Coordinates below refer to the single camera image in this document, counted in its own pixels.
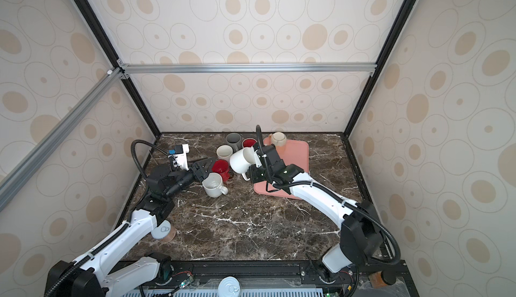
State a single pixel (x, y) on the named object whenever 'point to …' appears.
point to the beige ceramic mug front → (213, 185)
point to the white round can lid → (229, 287)
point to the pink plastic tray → (296, 152)
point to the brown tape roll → (164, 232)
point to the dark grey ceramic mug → (235, 140)
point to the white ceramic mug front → (248, 142)
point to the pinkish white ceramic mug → (224, 152)
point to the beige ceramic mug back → (279, 139)
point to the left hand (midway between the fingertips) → (216, 158)
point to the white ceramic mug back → (241, 160)
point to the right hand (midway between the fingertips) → (250, 169)
